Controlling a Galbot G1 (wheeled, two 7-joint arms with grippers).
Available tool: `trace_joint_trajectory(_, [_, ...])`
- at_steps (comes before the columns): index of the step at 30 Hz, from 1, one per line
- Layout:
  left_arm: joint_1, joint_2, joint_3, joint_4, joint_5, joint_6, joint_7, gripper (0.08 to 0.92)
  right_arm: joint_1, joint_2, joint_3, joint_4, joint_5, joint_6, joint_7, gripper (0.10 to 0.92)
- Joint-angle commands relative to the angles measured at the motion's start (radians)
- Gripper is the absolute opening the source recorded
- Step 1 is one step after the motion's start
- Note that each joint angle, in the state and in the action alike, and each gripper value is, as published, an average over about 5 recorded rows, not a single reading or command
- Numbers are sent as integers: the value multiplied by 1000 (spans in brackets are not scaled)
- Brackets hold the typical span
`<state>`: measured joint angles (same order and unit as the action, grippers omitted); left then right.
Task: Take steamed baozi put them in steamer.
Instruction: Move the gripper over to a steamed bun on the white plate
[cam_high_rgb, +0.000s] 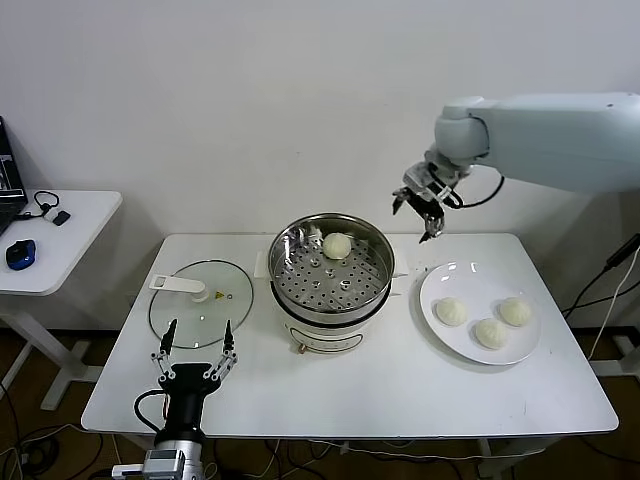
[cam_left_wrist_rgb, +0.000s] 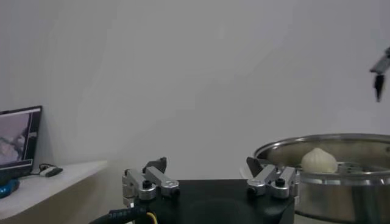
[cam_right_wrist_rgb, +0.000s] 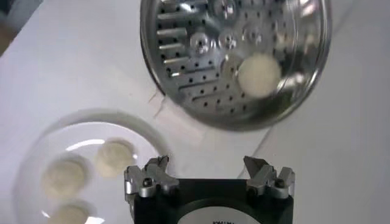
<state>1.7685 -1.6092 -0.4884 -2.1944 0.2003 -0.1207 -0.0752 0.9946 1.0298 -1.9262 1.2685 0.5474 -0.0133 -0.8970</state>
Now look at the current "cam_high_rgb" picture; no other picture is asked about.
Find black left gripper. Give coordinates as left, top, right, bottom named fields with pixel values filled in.
left=149, top=319, right=240, bottom=437

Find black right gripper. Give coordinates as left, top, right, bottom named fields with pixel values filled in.
left=391, top=174, right=459, bottom=245

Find white steamed baozi bun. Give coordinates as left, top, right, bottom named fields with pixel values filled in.
left=498, top=296, right=533, bottom=328
left=321, top=232, right=353, bottom=260
left=473, top=318, right=510, bottom=350
left=432, top=297, right=470, bottom=327

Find stainless steel steamer basket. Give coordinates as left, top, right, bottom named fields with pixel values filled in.
left=268, top=213, right=396, bottom=321

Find white round plate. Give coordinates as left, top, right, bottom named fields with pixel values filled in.
left=418, top=262, right=543, bottom=366

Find white electric cooking pot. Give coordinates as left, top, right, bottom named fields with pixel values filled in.
left=254, top=248, right=409, bottom=357

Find blue computer mouse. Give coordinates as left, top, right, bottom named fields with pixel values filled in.
left=4, top=239, right=38, bottom=271

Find black laptop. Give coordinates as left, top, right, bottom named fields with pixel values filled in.
left=0, top=115, right=30, bottom=236

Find glass lid with white handle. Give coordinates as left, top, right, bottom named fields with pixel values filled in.
left=148, top=258, right=255, bottom=350

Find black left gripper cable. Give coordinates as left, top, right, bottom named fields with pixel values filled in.
left=133, top=390, right=169, bottom=434

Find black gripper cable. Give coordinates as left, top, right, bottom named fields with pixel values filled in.
left=449, top=164, right=505, bottom=209
left=133, top=390, right=169, bottom=434

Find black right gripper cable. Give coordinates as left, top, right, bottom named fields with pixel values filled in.
left=449, top=164, right=505, bottom=209

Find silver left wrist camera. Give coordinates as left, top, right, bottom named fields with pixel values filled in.
left=144, top=448, right=190, bottom=472

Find black floor cable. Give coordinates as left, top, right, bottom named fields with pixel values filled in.
left=204, top=438, right=476, bottom=480
left=0, top=422, right=121, bottom=480

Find black adapter cable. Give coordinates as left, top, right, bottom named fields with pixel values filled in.
left=559, top=267, right=614, bottom=319

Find black earphone cable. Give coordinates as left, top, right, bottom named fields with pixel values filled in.
left=33, top=191, right=62, bottom=221

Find white hanging cable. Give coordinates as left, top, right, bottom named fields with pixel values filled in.
left=588, top=269, right=629, bottom=361

